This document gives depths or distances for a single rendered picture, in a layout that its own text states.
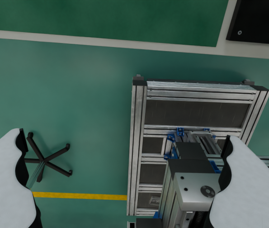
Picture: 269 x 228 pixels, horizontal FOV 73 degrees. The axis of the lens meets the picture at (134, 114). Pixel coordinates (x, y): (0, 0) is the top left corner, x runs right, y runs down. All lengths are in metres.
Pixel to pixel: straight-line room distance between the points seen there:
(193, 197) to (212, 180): 0.08
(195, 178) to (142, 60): 0.93
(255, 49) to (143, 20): 0.31
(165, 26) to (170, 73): 0.84
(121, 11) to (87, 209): 2.07
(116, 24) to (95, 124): 1.10
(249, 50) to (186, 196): 0.41
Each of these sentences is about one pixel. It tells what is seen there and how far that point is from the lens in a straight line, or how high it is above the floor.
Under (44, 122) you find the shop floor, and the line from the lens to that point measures 1.62.
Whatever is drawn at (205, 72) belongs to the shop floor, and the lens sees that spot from 1.41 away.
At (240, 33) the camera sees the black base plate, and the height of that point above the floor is 0.77.
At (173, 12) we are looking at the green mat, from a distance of 0.52.
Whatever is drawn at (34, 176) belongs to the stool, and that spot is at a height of 0.24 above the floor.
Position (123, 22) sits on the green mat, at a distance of 0.51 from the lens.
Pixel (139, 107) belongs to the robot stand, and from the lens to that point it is 1.15.
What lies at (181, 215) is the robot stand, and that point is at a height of 0.98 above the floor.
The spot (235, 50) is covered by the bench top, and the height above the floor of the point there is 0.75.
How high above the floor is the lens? 1.26
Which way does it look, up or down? 61 degrees down
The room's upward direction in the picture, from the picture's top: 178 degrees clockwise
